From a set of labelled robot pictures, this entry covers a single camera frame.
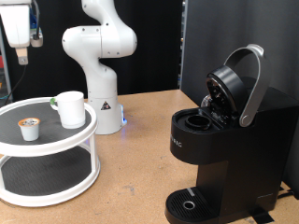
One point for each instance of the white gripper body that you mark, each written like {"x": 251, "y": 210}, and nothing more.
{"x": 15, "y": 25}

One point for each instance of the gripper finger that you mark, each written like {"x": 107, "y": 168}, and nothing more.
{"x": 22, "y": 56}

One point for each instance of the white mug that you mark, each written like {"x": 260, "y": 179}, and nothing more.
{"x": 72, "y": 112}

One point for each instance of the white coffee pod orange lid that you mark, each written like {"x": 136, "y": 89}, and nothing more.
{"x": 29, "y": 132}

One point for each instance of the black Keurig coffee machine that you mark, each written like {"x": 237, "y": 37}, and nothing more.
{"x": 236, "y": 155}

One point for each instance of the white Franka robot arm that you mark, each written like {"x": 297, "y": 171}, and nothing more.
{"x": 99, "y": 81}

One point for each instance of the white two-tier turntable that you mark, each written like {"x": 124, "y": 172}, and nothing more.
{"x": 46, "y": 174}

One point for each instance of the clear water tank black lid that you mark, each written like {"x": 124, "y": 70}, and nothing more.
{"x": 250, "y": 81}

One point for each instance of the grey metal frame post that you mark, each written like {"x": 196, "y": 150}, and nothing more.
{"x": 181, "y": 46}

